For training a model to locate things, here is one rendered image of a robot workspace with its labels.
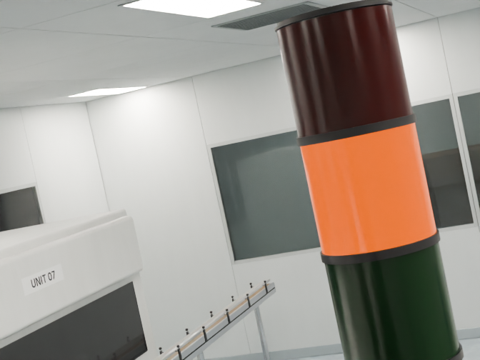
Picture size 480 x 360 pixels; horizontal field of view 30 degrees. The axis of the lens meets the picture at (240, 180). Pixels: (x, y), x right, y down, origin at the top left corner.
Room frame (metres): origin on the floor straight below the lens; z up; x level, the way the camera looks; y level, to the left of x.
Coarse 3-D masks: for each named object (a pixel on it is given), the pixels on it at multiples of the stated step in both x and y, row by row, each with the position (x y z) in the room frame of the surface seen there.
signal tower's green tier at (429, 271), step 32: (416, 256) 0.36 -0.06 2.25; (352, 288) 0.36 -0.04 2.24; (384, 288) 0.35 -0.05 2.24; (416, 288) 0.35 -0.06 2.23; (352, 320) 0.36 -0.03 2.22; (384, 320) 0.35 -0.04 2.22; (416, 320) 0.35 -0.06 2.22; (448, 320) 0.36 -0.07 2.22; (352, 352) 0.37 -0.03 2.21; (384, 352) 0.35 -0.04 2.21; (416, 352) 0.35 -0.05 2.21; (448, 352) 0.36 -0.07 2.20
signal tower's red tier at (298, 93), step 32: (288, 32) 0.36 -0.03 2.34; (320, 32) 0.35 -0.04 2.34; (352, 32) 0.35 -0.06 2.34; (384, 32) 0.36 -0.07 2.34; (288, 64) 0.37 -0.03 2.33; (320, 64) 0.36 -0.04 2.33; (352, 64) 0.35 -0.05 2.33; (384, 64) 0.36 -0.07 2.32; (320, 96) 0.36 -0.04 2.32; (352, 96) 0.35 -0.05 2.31; (384, 96) 0.36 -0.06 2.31; (320, 128) 0.36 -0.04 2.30
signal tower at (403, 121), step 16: (368, 0) 0.36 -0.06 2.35; (384, 0) 0.37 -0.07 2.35; (304, 16) 0.36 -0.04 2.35; (352, 128) 0.35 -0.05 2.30; (368, 128) 0.35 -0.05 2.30; (384, 128) 0.35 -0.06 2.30; (304, 144) 0.37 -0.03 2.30; (432, 240) 0.36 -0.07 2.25; (336, 256) 0.36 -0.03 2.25; (352, 256) 0.36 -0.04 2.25; (368, 256) 0.35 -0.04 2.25; (384, 256) 0.35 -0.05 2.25
